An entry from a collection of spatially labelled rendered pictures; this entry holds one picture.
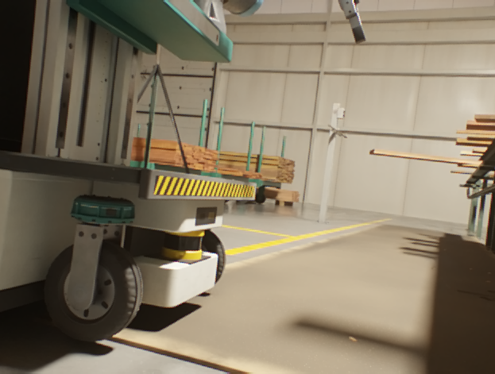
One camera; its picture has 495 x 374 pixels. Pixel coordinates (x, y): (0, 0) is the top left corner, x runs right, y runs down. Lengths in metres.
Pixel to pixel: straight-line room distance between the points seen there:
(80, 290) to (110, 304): 0.06
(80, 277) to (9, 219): 0.15
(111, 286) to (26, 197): 0.21
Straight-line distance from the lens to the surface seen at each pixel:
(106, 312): 0.95
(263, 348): 1.02
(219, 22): 1.43
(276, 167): 7.87
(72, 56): 1.17
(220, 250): 1.35
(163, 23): 1.23
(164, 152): 4.99
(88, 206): 0.91
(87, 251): 0.92
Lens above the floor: 0.33
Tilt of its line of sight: level
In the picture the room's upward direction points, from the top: 7 degrees clockwise
